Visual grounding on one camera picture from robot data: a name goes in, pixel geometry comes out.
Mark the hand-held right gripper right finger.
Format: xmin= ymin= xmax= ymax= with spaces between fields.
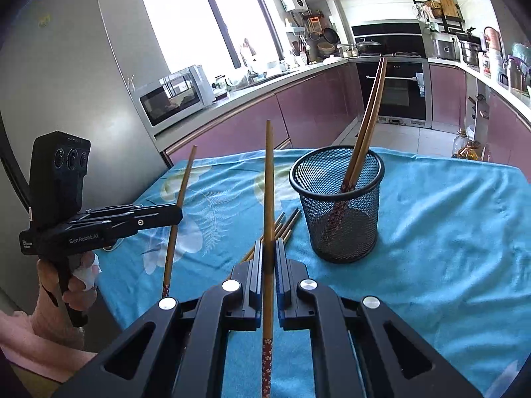
xmin=274 ymin=240 xmax=484 ymax=398

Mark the wok with lid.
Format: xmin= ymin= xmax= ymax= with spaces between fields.
xmin=352 ymin=38 xmax=382 ymax=55

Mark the person's left hand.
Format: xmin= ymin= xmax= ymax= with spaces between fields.
xmin=37 ymin=253 xmax=102 ymax=320

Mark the black built-in oven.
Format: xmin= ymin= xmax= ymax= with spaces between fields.
xmin=354 ymin=58 xmax=430 ymax=123

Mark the steel steamer pot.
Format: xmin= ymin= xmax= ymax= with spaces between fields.
xmin=458 ymin=39 xmax=482 ymax=67

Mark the black mesh holder cup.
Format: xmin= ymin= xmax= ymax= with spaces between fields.
xmin=289 ymin=145 xmax=386 ymax=264

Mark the green bag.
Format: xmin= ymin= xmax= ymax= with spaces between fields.
xmin=512 ymin=43 xmax=531 ymax=92

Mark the person's left forearm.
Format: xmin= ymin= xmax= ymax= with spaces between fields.
xmin=0 ymin=294 xmax=100 ymax=382

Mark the black countertop storage rack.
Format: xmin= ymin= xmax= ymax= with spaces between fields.
xmin=413 ymin=0 xmax=465 ymax=34

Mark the kitchen window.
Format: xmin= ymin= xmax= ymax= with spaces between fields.
xmin=137 ymin=0 xmax=283 ymax=79

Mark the white microwave oven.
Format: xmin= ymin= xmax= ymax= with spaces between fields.
xmin=139 ymin=64 xmax=216 ymax=135

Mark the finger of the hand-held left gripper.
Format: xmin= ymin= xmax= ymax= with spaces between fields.
xmin=81 ymin=203 xmax=184 ymax=241

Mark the silver refrigerator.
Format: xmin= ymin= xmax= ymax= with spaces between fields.
xmin=0 ymin=0 xmax=175 ymax=324

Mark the silver rice cooker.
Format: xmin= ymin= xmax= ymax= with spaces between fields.
xmin=429 ymin=33 xmax=457 ymax=59

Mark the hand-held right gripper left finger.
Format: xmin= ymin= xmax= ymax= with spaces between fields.
xmin=52 ymin=240 xmax=266 ymax=398

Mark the narrow pink base cabinet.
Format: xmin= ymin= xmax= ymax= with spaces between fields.
xmin=429 ymin=64 xmax=467 ymax=133

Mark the black range hood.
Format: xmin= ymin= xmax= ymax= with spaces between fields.
xmin=351 ymin=21 xmax=428 ymax=56

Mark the blue printed tablecloth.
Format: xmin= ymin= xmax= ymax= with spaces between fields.
xmin=97 ymin=147 xmax=527 ymax=398

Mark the pink white tall container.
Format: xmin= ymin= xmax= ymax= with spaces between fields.
xmin=483 ymin=27 xmax=503 ymax=77

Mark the curved pink base cabinet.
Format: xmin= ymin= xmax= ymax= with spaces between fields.
xmin=483 ymin=87 xmax=531 ymax=170

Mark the long pink base cabinet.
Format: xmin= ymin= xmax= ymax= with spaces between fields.
xmin=164 ymin=60 xmax=363 ymax=162

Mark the yellow cooking oil bottle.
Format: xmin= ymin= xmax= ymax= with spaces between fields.
xmin=452 ymin=130 xmax=484 ymax=162

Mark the steel thermos bottle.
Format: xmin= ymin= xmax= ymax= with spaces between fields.
xmin=504 ymin=60 xmax=523 ymax=90

